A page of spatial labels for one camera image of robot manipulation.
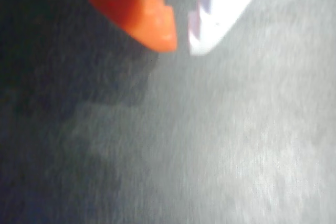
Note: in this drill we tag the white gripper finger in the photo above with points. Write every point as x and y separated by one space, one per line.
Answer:
225 1

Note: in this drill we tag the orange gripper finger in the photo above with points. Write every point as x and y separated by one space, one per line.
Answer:
136 6

